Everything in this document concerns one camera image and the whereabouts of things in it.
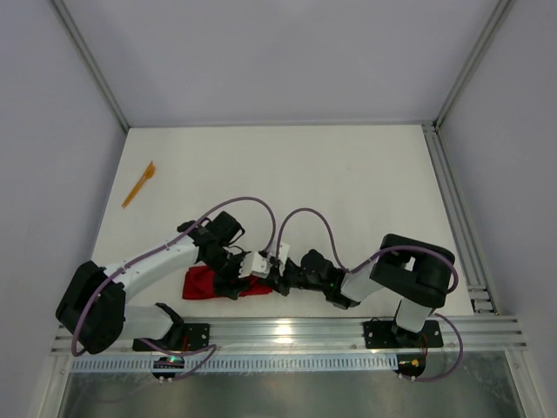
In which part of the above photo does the red cloth napkin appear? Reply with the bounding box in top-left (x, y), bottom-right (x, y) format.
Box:
top-left (182, 266), bottom-right (272, 300)

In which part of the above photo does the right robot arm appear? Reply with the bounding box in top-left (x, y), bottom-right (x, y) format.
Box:
top-left (263, 233), bottom-right (459, 347)

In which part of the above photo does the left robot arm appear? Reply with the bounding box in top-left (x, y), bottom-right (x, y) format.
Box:
top-left (55, 212), bottom-right (245, 356)

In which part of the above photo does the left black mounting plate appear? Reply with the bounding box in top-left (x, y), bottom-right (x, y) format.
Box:
top-left (132, 323), bottom-right (211, 352)

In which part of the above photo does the black mounting plate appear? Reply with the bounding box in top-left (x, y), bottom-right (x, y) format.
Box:
top-left (132, 323), bottom-right (211, 352)
top-left (362, 318), bottom-right (444, 349)

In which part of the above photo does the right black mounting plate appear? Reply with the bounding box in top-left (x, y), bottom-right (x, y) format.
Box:
top-left (362, 318), bottom-right (444, 349)

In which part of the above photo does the orange plastic fork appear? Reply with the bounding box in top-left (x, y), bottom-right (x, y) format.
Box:
top-left (121, 161), bottom-right (156, 208)

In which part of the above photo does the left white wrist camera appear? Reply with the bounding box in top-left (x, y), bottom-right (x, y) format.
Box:
top-left (238, 253), bottom-right (272, 279)

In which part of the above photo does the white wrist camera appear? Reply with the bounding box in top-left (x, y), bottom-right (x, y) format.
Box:
top-left (269, 240), bottom-right (290, 267)
top-left (238, 253), bottom-right (272, 279)

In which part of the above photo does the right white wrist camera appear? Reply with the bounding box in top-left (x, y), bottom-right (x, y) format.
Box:
top-left (269, 240), bottom-right (290, 267)

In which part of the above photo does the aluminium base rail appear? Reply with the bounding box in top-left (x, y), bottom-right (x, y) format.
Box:
top-left (51, 316), bottom-right (527, 356)

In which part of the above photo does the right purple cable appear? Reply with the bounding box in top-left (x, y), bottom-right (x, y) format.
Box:
top-left (277, 207), bottom-right (459, 314)

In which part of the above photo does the purple cable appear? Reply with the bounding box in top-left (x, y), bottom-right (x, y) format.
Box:
top-left (277, 207), bottom-right (459, 314)
top-left (70, 197), bottom-right (278, 356)

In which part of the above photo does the white slotted cable duct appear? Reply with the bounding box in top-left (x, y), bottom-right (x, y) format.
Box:
top-left (70, 353), bottom-right (399, 374)

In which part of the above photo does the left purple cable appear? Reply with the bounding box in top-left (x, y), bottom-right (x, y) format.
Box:
top-left (70, 197), bottom-right (278, 356)

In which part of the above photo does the right aluminium frame post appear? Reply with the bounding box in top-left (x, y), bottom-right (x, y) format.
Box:
top-left (433, 0), bottom-right (515, 131)

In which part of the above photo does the aluminium frame post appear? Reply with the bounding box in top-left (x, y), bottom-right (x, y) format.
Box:
top-left (48, 0), bottom-right (131, 133)
top-left (433, 0), bottom-right (515, 131)

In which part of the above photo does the left aluminium frame post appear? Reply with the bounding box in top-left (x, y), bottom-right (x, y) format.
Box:
top-left (48, 0), bottom-right (131, 133)

